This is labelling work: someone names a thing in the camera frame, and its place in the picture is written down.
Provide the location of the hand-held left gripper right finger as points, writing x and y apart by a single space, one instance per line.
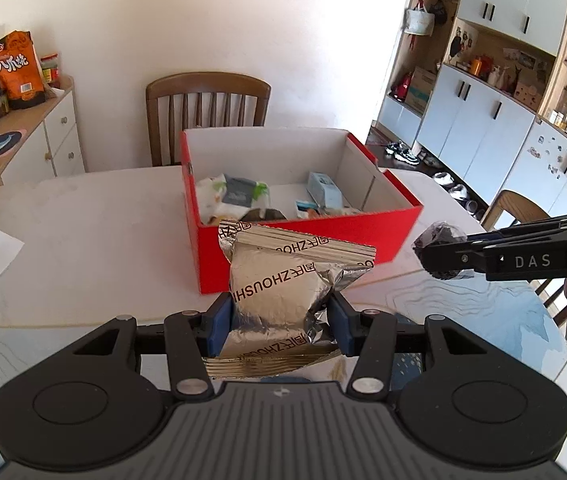
338 325

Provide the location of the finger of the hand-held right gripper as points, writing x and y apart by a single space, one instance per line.
538 226
456 259

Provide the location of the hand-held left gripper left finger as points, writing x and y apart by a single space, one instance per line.
221 322

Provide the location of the dark snack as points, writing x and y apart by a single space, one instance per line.
438 235

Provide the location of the brown striped snack packet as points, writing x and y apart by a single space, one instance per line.
273 285

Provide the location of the red cardboard box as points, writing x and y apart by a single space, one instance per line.
388 235

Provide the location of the blue white sausage packet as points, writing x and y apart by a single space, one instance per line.
308 208

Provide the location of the white wet wipe packet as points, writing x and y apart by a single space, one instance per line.
236 192

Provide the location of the light blue carton box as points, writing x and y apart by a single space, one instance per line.
326 190

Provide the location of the white marble desktop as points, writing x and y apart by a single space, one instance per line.
88 235

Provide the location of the brown wooden chair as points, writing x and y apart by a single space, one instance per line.
513 205
208 85

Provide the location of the black white sneaker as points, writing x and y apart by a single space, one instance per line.
395 148
409 156

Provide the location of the orange bottle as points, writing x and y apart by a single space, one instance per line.
477 66

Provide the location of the cardboard box with green print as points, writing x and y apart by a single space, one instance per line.
422 90

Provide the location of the red bag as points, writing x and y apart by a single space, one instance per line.
401 87

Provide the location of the black hanging bag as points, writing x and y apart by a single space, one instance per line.
439 12

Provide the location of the pale hanging tote bag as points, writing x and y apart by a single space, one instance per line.
419 20

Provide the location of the white sideboard cabinet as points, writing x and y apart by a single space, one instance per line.
58 130

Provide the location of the red lidded jar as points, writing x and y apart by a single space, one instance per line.
49 70

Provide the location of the orange snack bag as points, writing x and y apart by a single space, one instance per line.
16 72

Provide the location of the white wooden wall cupboard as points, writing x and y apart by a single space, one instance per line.
478 125

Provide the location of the black cartoon wall decoration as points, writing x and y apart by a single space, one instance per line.
458 42

